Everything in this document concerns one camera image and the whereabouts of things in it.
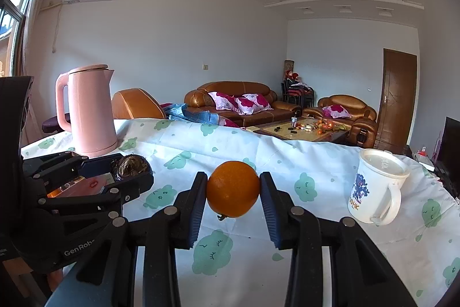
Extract white mug with blue print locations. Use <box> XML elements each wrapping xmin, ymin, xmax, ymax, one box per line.
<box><xmin>347</xmin><ymin>149</ymin><xmax>411</xmax><ymax>225</ymax></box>

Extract pink electric kettle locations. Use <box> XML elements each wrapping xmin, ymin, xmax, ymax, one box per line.
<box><xmin>55</xmin><ymin>64</ymin><xmax>118</xmax><ymax>157</ymax></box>

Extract blue plaid cloth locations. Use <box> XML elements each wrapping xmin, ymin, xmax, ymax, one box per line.
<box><xmin>162</xmin><ymin>103</ymin><xmax>231</xmax><ymax>126</ymax></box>

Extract pink tin box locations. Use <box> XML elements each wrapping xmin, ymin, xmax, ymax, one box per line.
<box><xmin>47</xmin><ymin>172</ymin><xmax>119</xmax><ymax>200</ymax></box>

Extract hairy brown taro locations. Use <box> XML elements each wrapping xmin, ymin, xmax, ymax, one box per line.
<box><xmin>111</xmin><ymin>155</ymin><xmax>152</xmax><ymax>182</ymax></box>

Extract orange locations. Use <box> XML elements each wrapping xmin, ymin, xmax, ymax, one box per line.
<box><xmin>206</xmin><ymin>161</ymin><xmax>261</xmax><ymax>219</ymax></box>

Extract brown leather sofa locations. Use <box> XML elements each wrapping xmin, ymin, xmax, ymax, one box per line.
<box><xmin>184</xmin><ymin>81</ymin><xmax>302</xmax><ymax>128</ymax></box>

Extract wooden coffee table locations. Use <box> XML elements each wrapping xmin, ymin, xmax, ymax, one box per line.
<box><xmin>259</xmin><ymin>116</ymin><xmax>351</xmax><ymax>143</ymax></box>

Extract brown wooden door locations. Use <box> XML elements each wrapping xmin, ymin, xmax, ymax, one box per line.
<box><xmin>374</xmin><ymin>48</ymin><xmax>417</xmax><ymax>154</ymax></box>

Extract beige curtain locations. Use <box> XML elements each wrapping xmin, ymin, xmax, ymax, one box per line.
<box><xmin>22</xmin><ymin>0</ymin><xmax>58</xmax><ymax>135</ymax></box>

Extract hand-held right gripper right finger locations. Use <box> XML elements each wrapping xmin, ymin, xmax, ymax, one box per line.
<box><xmin>259</xmin><ymin>171</ymin><xmax>419</xmax><ymax>307</ymax></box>

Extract dark round stool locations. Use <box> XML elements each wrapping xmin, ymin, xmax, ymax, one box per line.
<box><xmin>41</xmin><ymin>116</ymin><xmax>72</xmax><ymax>133</ymax></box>

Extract brown leather armchair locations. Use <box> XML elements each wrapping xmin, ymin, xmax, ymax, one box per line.
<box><xmin>303</xmin><ymin>95</ymin><xmax>378</xmax><ymax>148</ymax></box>

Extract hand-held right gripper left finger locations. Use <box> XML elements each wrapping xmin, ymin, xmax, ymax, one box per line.
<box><xmin>45</xmin><ymin>171</ymin><xmax>208</xmax><ymax>307</ymax></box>

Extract black television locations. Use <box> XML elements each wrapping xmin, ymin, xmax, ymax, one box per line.
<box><xmin>433</xmin><ymin>116</ymin><xmax>460</xmax><ymax>192</ymax></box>

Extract brown leather chair back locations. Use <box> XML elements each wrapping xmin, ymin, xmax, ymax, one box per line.
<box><xmin>111</xmin><ymin>88</ymin><xmax>168</xmax><ymax>120</ymax></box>

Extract white tablecloth with green clouds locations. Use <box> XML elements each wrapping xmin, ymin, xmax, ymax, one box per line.
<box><xmin>22</xmin><ymin>117</ymin><xmax>460</xmax><ymax>307</ymax></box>

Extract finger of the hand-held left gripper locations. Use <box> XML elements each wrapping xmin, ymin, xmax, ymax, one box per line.
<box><xmin>22</xmin><ymin>150</ymin><xmax>119</xmax><ymax>182</ymax></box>
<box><xmin>38</xmin><ymin>170</ymin><xmax>154</xmax><ymax>218</ymax></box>

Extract stacked dark chairs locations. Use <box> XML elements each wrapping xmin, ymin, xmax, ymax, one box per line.
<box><xmin>281</xmin><ymin>77</ymin><xmax>314</xmax><ymax>108</ymax></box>

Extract window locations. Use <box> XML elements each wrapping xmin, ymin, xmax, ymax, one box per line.
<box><xmin>0</xmin><ymin>0</ymin><xmax>35</xmax><ymax>77</ymax></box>

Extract pink floral cushion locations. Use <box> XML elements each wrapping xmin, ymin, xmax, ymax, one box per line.
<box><xmin>322</xmin><ymin>105</ymin><xmax>352</xmax><ymax>118</ymax></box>
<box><xmin>208</xmin><ymin>92</ymin><xmax>241</xmax><ymax>111</ymax></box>
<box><xmin>235</xmin><ymin>94</ymin><xmax>273</xmax><ymax>115</ymax></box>

